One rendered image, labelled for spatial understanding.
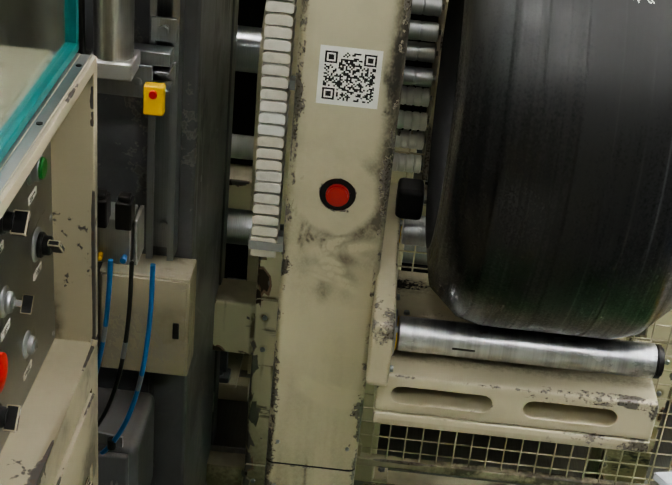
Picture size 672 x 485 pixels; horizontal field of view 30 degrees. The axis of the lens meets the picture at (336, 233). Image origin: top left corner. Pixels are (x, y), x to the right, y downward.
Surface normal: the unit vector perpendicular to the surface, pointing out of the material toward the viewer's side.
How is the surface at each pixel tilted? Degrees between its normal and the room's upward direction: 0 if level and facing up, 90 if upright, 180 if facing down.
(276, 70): 90
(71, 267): 90
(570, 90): 64
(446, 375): 0
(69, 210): 90
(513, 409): 90
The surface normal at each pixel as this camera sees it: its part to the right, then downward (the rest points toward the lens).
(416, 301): 0.09, -0.87
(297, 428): -0.07, 0.48
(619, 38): 0.00, -0.14
